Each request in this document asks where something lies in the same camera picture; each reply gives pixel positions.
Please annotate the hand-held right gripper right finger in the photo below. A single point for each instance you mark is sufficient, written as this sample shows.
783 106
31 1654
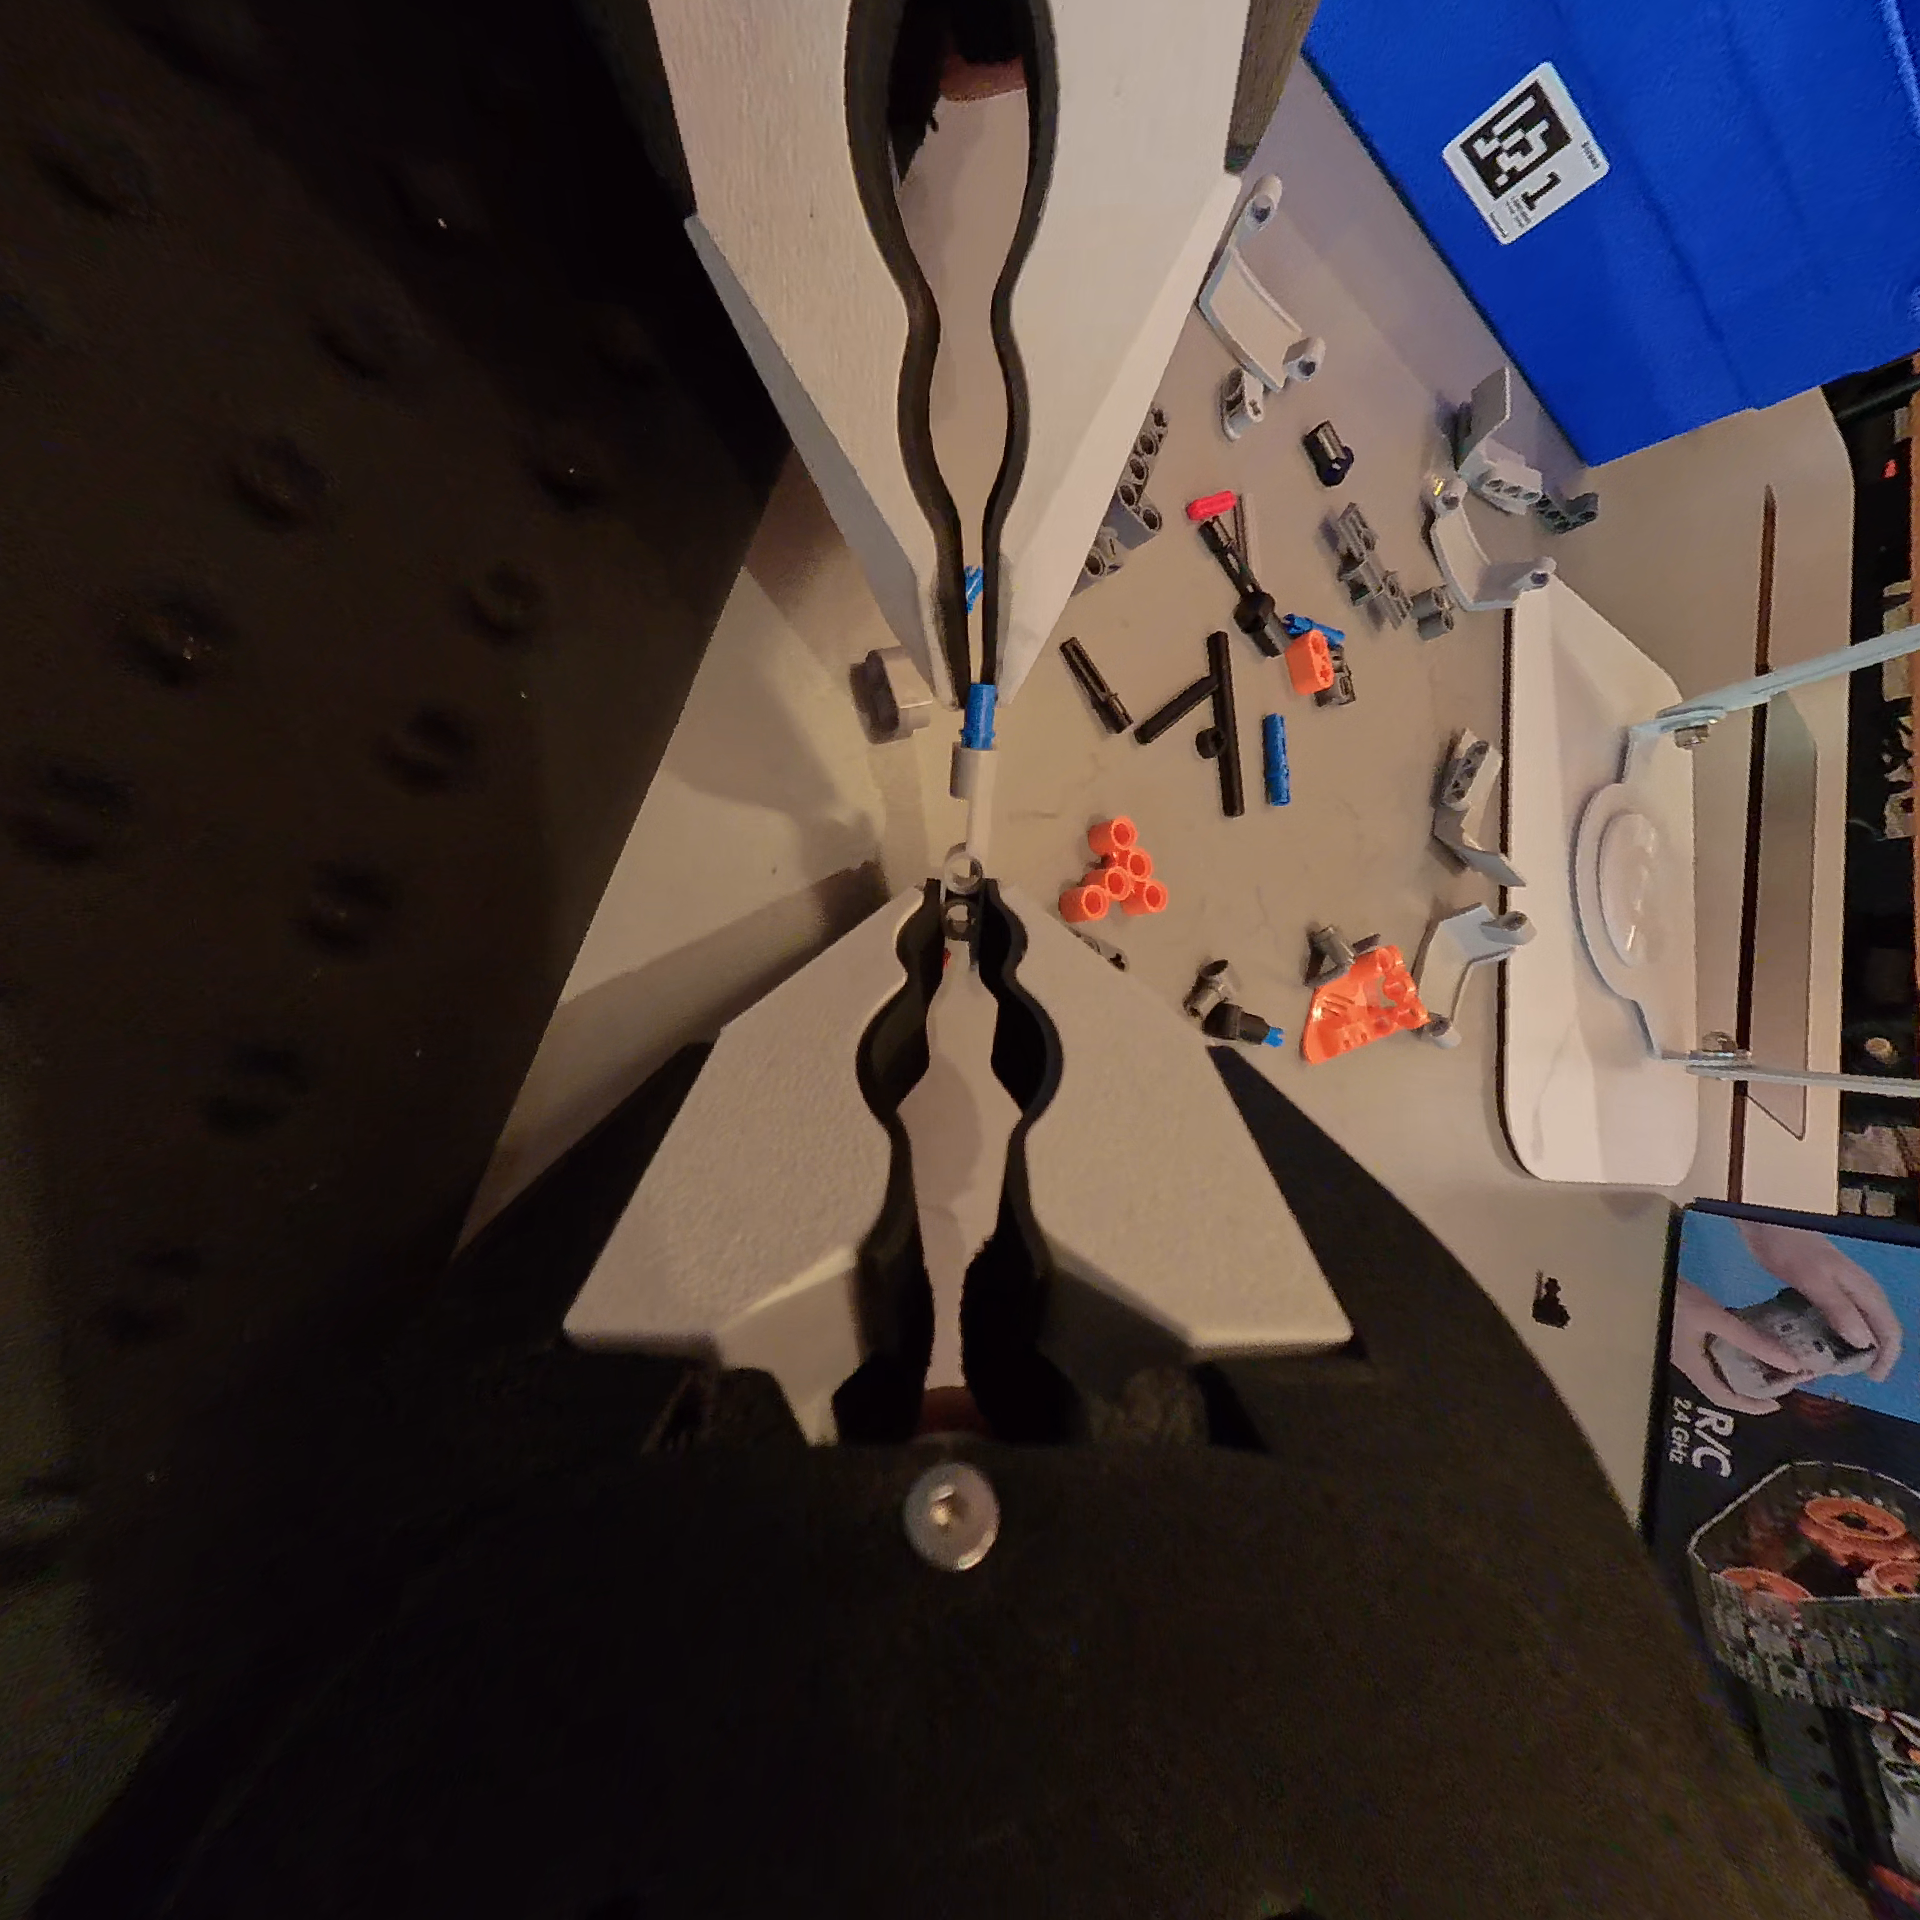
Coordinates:
1184 1202

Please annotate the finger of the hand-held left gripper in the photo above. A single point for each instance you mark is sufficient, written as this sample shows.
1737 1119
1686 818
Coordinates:
780 181
1141 149

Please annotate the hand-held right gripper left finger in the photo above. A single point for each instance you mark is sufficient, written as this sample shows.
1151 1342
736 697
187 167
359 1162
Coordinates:
735 1202

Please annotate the light grey beam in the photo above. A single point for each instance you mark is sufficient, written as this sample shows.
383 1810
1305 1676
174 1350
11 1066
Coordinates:
969 773

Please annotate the dark grey elbow connector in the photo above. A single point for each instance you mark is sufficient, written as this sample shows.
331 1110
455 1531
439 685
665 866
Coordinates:
1212 991

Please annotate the black connector with blue pin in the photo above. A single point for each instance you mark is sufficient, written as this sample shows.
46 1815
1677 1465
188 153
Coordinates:
1249 1027

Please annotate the grey curved panel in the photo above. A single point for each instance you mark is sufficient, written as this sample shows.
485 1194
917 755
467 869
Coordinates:
1464 945
1477 580
1464 796
1254 301

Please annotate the orange flat panel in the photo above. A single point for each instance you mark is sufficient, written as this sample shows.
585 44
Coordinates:
1365 1013

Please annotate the grey L-shaped beam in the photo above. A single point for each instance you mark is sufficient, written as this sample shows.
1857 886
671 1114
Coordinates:
1099 950

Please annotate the light grey small connector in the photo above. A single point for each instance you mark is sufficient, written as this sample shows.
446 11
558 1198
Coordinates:
1243 404

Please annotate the dark grey pin connector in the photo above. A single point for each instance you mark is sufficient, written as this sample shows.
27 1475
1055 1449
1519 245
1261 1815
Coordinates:
1328 954

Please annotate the orange five-hole connector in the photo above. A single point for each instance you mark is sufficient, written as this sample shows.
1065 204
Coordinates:
1119 879

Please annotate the dark grey holed beam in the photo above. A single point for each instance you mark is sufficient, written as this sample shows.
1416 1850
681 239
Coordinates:
1127 505

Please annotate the black short connector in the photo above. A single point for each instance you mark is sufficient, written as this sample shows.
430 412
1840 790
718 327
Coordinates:
1324 453

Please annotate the black small angled connector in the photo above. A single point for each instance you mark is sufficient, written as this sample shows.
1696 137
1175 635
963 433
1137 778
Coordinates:
1551 1302

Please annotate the black thin axle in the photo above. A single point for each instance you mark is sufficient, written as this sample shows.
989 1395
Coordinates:
1237 563

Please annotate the light grey angled panel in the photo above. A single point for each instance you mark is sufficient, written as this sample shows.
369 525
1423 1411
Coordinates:
1485 452

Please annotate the blue storage box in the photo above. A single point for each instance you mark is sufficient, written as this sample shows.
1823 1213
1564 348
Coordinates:
1651 301

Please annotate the black long pin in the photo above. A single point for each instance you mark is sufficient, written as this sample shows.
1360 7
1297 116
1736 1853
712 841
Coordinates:
1095 686

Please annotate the light grey slope tile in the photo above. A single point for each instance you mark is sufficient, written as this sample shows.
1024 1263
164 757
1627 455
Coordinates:
896 693

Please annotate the dark grey short beam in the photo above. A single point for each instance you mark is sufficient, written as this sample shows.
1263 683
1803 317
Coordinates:
1564 511

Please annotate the orange two-hole connector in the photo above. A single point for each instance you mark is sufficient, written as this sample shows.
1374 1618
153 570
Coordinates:
1313 665

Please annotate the dark grey tube connector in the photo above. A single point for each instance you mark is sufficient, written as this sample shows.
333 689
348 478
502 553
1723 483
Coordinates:
1433 614

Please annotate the white book stand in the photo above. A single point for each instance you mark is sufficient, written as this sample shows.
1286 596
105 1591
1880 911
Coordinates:
1651 886

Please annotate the black dimpled mat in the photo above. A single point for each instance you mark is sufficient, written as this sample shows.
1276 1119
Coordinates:
301 750

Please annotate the robot kit box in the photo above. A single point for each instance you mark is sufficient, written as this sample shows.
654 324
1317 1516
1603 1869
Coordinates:
1785 1500

